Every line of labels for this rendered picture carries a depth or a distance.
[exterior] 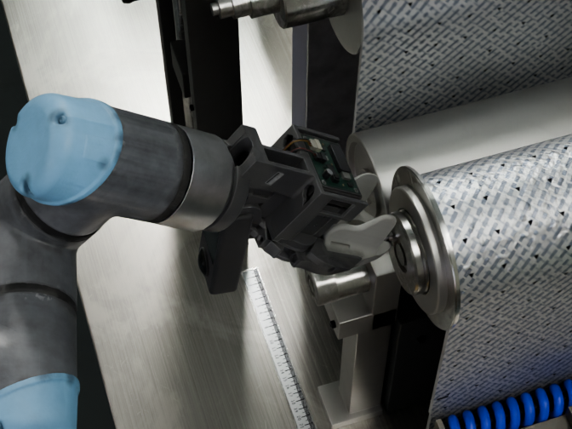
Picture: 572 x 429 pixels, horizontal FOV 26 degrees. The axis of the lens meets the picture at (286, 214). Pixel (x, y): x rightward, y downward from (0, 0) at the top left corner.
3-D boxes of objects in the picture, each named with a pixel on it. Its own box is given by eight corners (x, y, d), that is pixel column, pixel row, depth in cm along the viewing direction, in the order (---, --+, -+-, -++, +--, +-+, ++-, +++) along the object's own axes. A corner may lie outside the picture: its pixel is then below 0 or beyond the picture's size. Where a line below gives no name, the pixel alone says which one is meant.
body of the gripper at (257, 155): (376, 209, 97) (261, 181, 89) (308, 272, 101) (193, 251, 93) (343, 136, 101) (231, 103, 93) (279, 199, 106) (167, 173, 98)
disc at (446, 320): (393, 259, 118) (388, 134, 109) (398, 258, 118) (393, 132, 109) (455, 365, 107) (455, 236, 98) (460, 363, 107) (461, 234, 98)
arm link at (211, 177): (145, 243, 91) (119, 159, 95) (194, 253, 94) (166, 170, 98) (204, 180, 87) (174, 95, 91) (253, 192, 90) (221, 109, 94)
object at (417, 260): (408, 309, 109) (380, 235, 112) (430, 303, 110) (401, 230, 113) (421, 276, 103) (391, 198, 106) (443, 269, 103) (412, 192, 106)
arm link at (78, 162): (-11, 128, 88) (53, 62, 83) (116, 159, 95) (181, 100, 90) (2, 225, 84) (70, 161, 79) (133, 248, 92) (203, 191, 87)
